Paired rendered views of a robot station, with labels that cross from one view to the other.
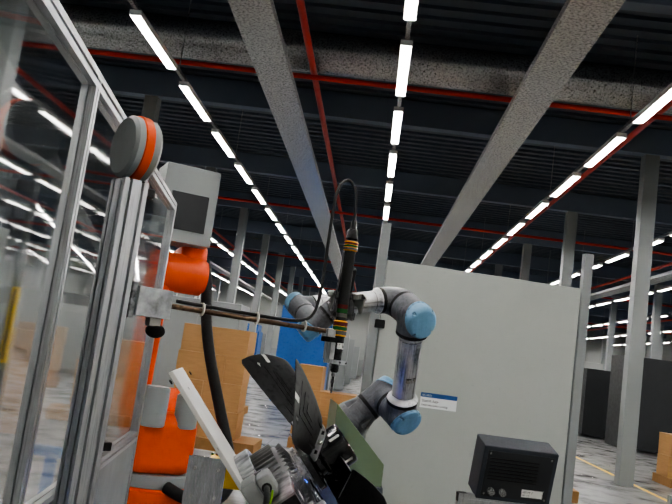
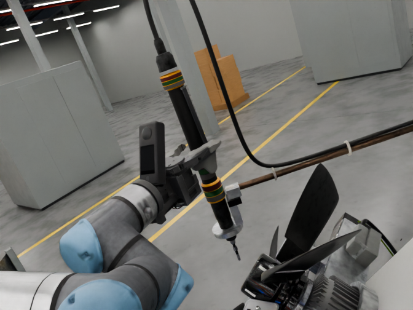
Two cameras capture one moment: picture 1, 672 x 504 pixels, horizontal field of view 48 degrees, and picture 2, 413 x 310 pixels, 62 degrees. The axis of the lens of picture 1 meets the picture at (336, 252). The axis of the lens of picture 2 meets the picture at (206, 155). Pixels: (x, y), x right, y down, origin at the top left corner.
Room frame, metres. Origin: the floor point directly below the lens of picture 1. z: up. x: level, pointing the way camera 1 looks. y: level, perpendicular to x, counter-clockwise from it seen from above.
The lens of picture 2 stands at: (2.72, 0.44, 1.84)
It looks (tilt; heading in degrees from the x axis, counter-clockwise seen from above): 18 degrees down; 223
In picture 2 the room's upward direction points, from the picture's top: 20 degrees counter-clockwise
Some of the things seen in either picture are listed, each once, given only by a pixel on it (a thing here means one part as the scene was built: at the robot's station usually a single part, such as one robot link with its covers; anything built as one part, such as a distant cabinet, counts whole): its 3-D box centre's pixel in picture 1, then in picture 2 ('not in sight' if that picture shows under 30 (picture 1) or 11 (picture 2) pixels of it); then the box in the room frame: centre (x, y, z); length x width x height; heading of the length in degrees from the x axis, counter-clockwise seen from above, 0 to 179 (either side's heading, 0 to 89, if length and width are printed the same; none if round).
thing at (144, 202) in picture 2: not in sight; (136, 207); (2.42, -0.04, 1.62); 0.08 x 0.05 x 0.08; 94
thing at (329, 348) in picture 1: (334, 347); (225, 210); (2.22, -0.03, 1.48); 0.09 x 0.07 x 0.10; 130
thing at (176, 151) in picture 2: (360, 304); (177, 162); (2.25, -0.10, 1.62); 0.09 x 0.03 x 0.06; 27
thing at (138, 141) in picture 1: (135, 149); not in sight; (1.77, 0.51, 1.88); 0.17 x 0.15 x 0.16; 5
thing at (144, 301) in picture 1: (146, 302); not in sight; (1.83, 0.44, 1.52); 0.10 x 0.07 x 0.08; 130
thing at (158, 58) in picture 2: (344, 295); (198, 148); (2.23, -0.04, 1.64); 0.04 x 0.04 x 0.46
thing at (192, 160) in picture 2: not in sight; (189, 160); (2.29, -0.02, 1.64); 0.09 x 0.05 x 0.02; 162
